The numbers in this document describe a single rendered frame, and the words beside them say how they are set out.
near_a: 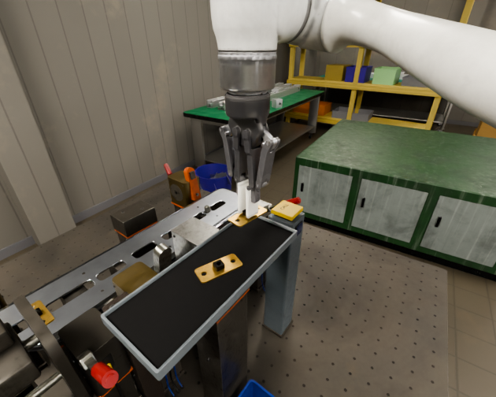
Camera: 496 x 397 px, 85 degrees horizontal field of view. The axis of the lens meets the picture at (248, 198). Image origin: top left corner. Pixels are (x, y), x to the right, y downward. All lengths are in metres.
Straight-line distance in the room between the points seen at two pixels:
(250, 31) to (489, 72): 0.27
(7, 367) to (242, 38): 0.53
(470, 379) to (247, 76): 1.91
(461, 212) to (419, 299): 1.24
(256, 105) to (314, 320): 0.78
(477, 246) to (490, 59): 2.27
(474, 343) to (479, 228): 0.75
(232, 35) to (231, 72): 0.05
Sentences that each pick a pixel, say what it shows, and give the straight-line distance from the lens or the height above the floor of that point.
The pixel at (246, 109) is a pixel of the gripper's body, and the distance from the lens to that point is 0.44.
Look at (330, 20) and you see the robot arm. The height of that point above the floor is 1.55.
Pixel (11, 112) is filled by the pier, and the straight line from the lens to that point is 2.57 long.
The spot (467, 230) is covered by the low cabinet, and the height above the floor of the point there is 0.38.
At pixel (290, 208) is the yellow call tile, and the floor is 1.16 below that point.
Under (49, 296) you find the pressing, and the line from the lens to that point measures 0.83.
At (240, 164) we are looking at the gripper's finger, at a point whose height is 1.32.
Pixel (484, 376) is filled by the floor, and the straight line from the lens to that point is 2.11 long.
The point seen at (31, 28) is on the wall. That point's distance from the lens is 2.80.
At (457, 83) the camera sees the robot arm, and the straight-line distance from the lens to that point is 0.31.
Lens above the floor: 1.52
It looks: 30 degrees down
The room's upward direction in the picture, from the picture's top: straight up
